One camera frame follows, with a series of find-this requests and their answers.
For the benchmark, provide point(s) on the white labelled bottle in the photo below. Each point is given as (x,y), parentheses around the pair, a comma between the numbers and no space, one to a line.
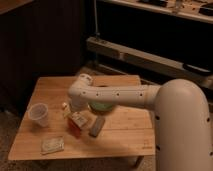
(76,117)

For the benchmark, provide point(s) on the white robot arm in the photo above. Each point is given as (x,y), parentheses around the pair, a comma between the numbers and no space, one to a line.
(182,118)

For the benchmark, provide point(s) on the green ceramic bowl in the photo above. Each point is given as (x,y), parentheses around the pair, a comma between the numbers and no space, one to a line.
(100,107)

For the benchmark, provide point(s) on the vertical metal pole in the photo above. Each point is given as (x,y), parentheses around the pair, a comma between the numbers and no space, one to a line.
(97,32)

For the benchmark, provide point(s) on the orange red marker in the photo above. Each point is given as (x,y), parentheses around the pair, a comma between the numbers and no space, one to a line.
(74,129)

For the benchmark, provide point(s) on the wooden bamboo table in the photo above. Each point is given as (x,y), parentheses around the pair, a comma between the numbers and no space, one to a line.
(127,131)

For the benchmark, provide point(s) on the clear plastic cup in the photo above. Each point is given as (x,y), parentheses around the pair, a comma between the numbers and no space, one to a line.
(38,113)

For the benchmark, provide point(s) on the white plastic packet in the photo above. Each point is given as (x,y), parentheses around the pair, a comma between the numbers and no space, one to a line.
(52,145)

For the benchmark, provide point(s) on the background workbench shelf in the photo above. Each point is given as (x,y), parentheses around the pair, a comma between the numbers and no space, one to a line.
(188,9)

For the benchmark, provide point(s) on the grey metal rail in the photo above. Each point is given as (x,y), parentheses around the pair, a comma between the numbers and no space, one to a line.
(143,59)

